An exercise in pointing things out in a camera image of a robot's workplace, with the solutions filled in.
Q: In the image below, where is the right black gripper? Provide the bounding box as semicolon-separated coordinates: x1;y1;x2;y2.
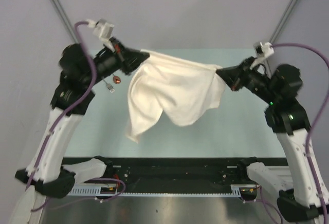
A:
216;55;277;102

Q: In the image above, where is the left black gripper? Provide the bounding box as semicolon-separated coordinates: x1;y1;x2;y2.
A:
84;36;150;85

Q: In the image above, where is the white cloth napkin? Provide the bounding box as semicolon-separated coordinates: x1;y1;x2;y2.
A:
126;49;226;142

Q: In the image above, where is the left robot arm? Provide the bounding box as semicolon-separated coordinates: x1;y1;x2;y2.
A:
15;38;150;199

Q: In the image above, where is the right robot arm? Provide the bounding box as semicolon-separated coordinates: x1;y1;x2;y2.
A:
216;57;328;223

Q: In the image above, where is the copper spoon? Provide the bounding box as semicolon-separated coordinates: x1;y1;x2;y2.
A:
113;74;121;85

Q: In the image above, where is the silver fork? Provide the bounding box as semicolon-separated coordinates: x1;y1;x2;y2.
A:
102;79;115;93

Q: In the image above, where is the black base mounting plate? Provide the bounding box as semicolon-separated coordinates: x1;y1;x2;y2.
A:
61;157;288;195

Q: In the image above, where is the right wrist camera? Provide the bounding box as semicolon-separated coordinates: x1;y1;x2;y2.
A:
253;42;275;65

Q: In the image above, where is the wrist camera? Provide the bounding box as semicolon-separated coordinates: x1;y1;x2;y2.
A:
86;19;114;41
253;42;275;65

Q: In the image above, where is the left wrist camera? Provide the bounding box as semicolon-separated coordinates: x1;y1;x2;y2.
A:
86;19;114;41

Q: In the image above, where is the left aluminium frame post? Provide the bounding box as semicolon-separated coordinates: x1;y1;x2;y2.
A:
49;0;78;43

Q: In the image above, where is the aluminium frame post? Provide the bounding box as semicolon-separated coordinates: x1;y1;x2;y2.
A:
269;0;299;43
49;0;78;43

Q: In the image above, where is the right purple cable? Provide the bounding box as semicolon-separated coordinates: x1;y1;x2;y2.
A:
272;43;329;209

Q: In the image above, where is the purple cable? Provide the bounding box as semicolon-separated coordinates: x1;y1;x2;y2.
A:
272;43;329;209
25;21;98;212

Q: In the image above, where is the right aluminium frame post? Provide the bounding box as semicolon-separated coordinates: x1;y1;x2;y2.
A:
269;0;299;43

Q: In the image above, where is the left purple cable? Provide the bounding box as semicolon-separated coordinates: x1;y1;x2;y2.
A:
25;21;98;212

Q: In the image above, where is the white slotted cable duct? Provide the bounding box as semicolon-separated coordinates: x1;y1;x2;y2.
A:
68;184;260;198

